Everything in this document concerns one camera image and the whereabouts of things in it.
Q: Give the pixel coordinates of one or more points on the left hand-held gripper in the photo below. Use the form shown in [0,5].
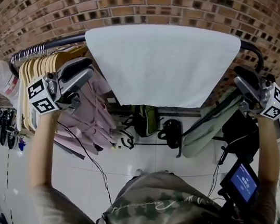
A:
[41,96]

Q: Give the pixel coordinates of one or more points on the small blue object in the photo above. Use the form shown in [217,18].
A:
[22,145]

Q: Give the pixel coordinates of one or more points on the white towel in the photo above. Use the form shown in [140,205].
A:
[164,65]

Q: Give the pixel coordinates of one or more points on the chest-mounted screen device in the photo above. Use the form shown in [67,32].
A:
[243,184]

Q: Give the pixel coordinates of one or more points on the white plastic bag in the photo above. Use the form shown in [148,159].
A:
[2,83]

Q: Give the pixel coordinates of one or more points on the pink garments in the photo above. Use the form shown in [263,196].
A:
[94,108]

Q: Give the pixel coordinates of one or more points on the pale green cloth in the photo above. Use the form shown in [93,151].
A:
[206,130]

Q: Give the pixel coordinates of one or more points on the black and green backpack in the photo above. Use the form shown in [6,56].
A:
[145,121]

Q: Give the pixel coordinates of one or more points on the person's right forearm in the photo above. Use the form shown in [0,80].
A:
[266,146]

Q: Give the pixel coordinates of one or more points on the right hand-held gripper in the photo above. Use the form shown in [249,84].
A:
[273,103]

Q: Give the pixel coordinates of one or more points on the black pouch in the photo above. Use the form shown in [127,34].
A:
[171,133]

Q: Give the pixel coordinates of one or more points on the black clothes rail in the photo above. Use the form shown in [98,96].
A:
[70,40]

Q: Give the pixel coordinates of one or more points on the person's left forearm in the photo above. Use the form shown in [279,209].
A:
[43,150]

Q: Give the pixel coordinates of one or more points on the large black bag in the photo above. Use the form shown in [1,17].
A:
[239,135]

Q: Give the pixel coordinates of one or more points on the row of wooden hangers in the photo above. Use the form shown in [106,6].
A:
[43,64]

